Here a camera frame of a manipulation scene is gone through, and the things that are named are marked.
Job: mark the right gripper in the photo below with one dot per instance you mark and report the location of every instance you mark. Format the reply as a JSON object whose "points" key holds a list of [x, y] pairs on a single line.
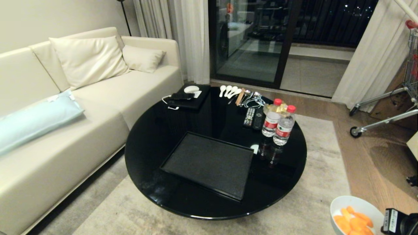
{"points": [[406, 225]]}

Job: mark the white bowl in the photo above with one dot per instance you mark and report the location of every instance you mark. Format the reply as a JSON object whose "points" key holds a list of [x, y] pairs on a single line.
{"points": [[357, 201]]}

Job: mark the black rectangular tray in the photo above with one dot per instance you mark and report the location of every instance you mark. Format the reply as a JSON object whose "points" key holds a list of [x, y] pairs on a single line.
{"points": [[209, 163]]}

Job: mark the white oval dish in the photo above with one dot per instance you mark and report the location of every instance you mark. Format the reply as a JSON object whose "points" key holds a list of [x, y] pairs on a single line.
{"points": [[191, 89]]}

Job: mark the orange food scrap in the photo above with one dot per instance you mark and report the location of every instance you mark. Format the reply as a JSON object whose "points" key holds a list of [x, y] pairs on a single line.
{"points": [[365, 218], [350, 209], [343, 225], [357, 224]]}

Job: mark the red capped water bottle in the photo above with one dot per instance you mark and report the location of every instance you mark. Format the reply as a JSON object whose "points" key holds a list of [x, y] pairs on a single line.
{"points": [[270, 122], [284, 129]]}

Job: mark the metal shopping cart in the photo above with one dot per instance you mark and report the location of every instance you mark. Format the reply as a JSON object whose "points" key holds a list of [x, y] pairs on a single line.
{"points": [[412, 62]]}

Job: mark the white sheer curtain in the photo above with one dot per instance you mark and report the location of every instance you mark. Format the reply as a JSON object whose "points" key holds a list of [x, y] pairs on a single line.
{"points": [[372, 62], [194, 39]]}

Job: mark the yellow packet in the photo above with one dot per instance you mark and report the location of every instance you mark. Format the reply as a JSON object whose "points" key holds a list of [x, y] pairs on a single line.
{"points": [[282, 107]]}

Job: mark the black remote control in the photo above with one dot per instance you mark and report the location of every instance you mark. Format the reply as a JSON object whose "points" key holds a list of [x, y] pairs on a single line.
{"points": [[258, 120]]}

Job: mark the grey buttoned remote control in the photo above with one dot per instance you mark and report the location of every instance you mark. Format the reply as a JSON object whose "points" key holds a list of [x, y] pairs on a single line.
{"points": [[249, 117]]}

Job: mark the metal spoon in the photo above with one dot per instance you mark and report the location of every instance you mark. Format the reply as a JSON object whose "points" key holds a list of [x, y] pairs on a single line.
{"points": [[248, 92]]}

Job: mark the wooden chopsticks pair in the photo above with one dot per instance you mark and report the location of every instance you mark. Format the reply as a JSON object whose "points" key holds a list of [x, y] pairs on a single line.
{"points": [[240, 97]]}

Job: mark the white pole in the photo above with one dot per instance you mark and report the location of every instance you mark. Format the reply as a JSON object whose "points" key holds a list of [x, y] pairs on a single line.
{"points": [[406, 10]]}

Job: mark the white ceramic spoon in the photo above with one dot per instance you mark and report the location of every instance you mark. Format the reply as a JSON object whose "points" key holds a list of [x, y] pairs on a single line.
{"points": [[222, 88], [237, 91], [228, 88]]}

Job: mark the black balcony railing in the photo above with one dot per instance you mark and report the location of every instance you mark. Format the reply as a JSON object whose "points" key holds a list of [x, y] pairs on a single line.
{"points": [[333, 19]]}

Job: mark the white plastic spoons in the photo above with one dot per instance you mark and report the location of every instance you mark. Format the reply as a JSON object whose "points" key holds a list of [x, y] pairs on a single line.
{"points": [[233, 89]]}

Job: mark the black framed glass door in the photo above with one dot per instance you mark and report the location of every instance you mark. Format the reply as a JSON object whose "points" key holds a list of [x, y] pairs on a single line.
{"points": [[249, 42]]}

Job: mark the white card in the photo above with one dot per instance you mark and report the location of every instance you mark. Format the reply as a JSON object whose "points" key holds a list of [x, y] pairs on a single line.
{"points": [[198, 94]]}

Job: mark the black flat box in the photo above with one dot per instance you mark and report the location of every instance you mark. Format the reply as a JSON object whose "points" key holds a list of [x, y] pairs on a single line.
{"points": [[192, 102]]}

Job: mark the black pouch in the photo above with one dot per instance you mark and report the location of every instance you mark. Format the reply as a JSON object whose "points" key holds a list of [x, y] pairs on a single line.
{"points": [[181, 96]]}

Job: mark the round black glossy table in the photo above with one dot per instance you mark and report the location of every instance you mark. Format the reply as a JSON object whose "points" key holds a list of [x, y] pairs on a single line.
{"points": [[156, 137]]}

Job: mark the grey beige rug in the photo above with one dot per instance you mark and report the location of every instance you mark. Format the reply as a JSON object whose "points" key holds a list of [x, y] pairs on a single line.
{"points": [[137, 215]]}

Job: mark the small cream cushion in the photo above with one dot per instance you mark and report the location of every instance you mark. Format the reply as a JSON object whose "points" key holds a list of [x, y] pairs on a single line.
{"points": [[142, 58]]}

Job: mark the cream leather sofa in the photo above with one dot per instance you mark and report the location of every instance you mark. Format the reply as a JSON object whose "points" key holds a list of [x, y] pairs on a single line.
{"points": [[98, 130]]}

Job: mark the grey curtain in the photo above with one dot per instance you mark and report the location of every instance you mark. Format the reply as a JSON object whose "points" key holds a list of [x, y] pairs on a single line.
{"points": [[152, 18]]}

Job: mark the black floor lamp pole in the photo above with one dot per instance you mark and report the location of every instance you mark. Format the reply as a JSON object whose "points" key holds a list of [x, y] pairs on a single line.
{"points": [[125, 18]]}

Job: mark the large cream cushion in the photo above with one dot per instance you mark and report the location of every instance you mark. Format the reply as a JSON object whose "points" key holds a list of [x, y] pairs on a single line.
{"points": [[88, 60]]}

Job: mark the light blue pillow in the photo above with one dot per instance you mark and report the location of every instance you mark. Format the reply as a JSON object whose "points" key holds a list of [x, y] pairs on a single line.
{"points": [[36, 119]]}

